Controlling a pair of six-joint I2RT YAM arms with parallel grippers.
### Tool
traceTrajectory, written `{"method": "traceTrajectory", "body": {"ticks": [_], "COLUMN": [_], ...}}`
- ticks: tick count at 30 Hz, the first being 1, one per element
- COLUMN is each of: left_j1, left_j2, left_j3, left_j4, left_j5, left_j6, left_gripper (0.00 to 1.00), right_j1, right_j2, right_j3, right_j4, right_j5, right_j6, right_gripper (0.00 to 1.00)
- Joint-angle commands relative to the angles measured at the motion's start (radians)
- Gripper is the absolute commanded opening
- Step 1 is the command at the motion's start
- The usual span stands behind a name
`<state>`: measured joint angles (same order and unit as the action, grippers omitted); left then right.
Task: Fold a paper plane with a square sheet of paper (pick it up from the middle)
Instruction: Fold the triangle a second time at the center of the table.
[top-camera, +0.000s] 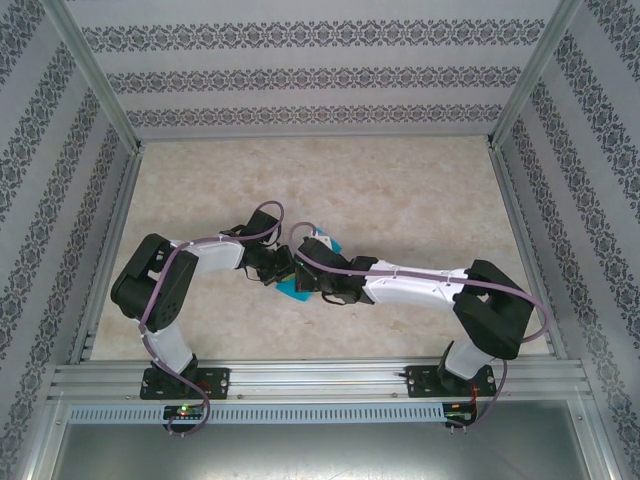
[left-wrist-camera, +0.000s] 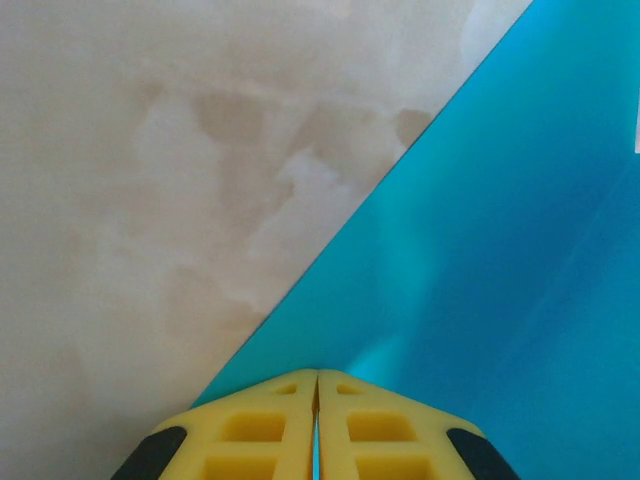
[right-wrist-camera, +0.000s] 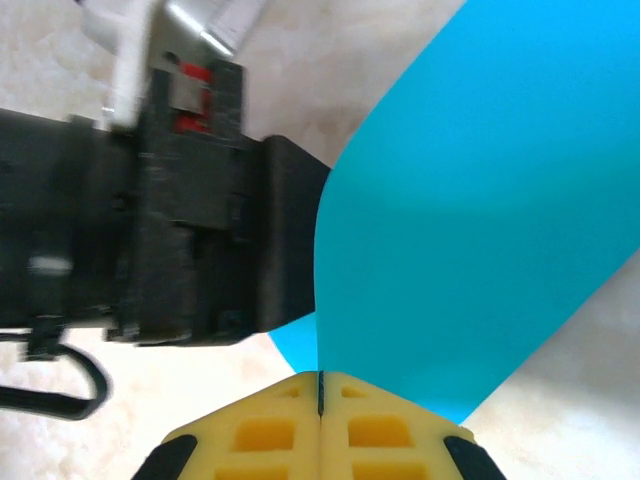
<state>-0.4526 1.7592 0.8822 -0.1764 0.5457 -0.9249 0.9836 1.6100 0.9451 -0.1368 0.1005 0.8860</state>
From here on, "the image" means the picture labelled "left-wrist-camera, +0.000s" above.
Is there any blue square paper sheet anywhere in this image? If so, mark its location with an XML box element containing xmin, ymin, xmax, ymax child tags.
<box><xmin>192</xmin><ymin>0</ymin><xmax>640</xmax><ymax>480</ymax></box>

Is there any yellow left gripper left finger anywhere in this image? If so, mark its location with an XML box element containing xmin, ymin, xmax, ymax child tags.
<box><xmin>112</xmin><ymin>368</ymin><xmax>319</xmax><ymax>480</ymax></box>

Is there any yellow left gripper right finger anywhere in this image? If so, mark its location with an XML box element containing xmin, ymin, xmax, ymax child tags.
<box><xmin>318</xmin><ymin>368</ymin><xmax>521</xmax><ymax>480</ymax></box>

